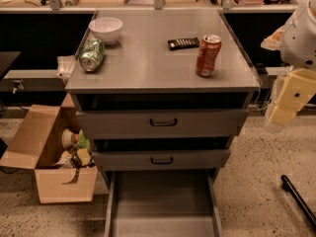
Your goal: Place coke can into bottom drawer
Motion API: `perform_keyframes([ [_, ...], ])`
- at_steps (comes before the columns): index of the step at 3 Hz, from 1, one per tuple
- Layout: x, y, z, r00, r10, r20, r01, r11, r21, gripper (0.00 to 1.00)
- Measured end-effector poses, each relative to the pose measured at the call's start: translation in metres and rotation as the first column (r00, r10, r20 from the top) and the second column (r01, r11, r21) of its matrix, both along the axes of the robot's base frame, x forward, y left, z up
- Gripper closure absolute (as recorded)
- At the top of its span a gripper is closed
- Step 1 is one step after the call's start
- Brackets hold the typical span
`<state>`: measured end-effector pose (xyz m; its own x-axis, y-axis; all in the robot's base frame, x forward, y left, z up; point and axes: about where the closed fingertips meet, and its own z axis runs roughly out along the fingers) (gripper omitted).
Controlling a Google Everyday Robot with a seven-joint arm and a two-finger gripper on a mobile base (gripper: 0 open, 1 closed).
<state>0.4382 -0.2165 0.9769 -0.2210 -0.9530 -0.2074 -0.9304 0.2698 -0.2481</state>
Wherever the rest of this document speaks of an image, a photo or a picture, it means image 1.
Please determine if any white bowl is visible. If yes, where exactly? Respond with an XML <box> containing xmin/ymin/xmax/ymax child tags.
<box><xmin>89</xmin><ymin>17</ymin><xmax>122</xmax><ymax>44</ymax></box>

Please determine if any grey top drawer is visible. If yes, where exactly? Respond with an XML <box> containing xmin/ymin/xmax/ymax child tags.
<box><xmin>76</xmin><ymin>109</ymin><xmax>248</xmax><ymax>139</ymax></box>

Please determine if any grey middle drawer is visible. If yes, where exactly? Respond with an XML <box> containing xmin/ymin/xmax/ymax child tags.
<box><xmin>93</xmin><ymin>149</ymin><xmax>230</xmax><ymax>171</ymax></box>

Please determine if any grey drawer cabinet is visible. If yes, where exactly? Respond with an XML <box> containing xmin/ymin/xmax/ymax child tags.
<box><xmin>64</xmin><ymin>9</ymin><xmax>262</xmax><ymax>183</ymax></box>

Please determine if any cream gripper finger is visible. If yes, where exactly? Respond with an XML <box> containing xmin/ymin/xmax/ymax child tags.
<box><xmin>261</xmin><ymin>26</ymin><xmax>284</xmax><ymax>50</ymax></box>
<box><xmin>265</xmin><ymin>68</ymin><xmax>316</xmax><ymax>132</ymax></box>

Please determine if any white cup in box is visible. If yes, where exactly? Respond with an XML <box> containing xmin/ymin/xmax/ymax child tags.
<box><xmin>61</xmin><ymin>128</ymin><xmax>78</xmax><ymax>149</ymax></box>

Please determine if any black pole on floor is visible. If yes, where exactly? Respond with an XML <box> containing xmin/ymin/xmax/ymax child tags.
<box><xmin>280</xmin><ymin>175</ymin><xmax>316</xmax><ymax>230</ymax></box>

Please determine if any green item in box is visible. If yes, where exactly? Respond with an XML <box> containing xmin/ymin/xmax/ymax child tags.
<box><xmin>77</xmin><ymin>130</ymin><xmax>90</xmax><ymax>148</ymax></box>

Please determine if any grey drawer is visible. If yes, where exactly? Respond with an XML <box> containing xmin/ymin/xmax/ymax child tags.
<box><xmin>76</xmin><ymin>109</ymin><xmax>248</xmax><ymax>139</ymax></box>
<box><xmin>104</xmin><ymin>170</ymin><xmax>223</xmax><ymax>237</ymax></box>
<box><xmin>93</xmin><ymin>149</ymin><xmax>230</xmax><ymax>171</ymax></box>

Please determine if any black chocolate bar packet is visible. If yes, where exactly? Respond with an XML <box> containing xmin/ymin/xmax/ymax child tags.
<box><xmin>168</xmin><ymin>38</ymin><xmax>199</xmax><ymax>50</ymax></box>

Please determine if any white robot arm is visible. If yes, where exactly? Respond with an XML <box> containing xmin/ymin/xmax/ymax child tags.
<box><xmin>261</xmin><ymin>0</ymin><xmax>316</xmax><ymax>132</ymax></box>

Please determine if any grey bottom drawer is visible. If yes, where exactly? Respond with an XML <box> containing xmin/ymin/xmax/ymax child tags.
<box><xmin>104</xmin><ymin>170</ymin><xmax>223</xmax><ymax>237</ymax></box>

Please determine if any cardboard box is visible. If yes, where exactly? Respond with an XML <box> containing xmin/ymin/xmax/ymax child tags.
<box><xmin>0</xmin><ymin>96</ymin><xmax>98</xmax><ymax>203</ymax></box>

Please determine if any green soda can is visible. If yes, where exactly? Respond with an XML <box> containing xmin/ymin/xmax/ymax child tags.
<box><xmin>79</xmin><ymin>39</ymin><xmax>105</xmax><ymax>72</ymax></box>

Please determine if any red coke can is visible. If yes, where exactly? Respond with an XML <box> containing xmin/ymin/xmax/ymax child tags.
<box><xmin>196</xmin><ymin>35</ymin><xmax>221</xmax><ymax>77</ymax></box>

